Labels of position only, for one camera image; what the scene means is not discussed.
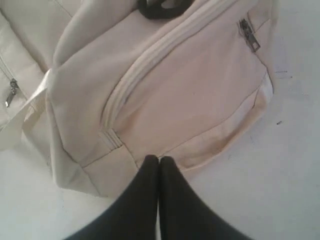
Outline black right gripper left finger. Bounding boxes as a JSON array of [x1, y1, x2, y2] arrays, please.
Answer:
[[67, 155, 159, 240]]

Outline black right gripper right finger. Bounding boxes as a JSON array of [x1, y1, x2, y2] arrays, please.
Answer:
[[159, 156, 250, 240]]

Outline cream fabric duffel bag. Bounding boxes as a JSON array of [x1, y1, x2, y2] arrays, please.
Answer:
[[0, 0, 278, 197]]

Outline silver front pocket zipper pull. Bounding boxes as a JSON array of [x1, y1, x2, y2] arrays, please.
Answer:
[[5, 78, 19, 108]]

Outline silver side pocket zipper pull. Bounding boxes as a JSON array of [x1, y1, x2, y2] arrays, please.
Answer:
[[239, 19, 261, 53]]

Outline black right strap ring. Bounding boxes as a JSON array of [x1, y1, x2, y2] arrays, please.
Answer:
[[137, 0, 194, 20]]

